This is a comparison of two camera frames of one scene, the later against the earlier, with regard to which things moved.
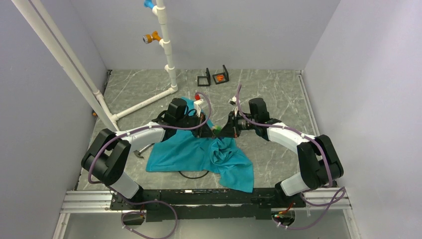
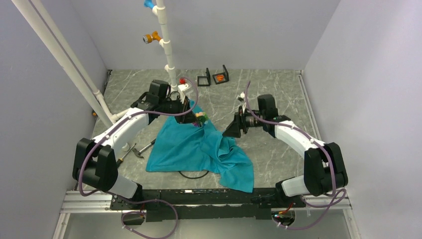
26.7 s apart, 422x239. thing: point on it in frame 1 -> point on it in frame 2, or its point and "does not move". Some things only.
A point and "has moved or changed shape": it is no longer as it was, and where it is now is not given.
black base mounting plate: [205, 204] does not move
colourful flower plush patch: [217, 129] has moved or changed shape
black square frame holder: [221, 77] does not move
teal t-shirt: [181, 151] does not move
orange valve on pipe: [149, 38] does not move
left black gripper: [203, 131] -> [188, 118]
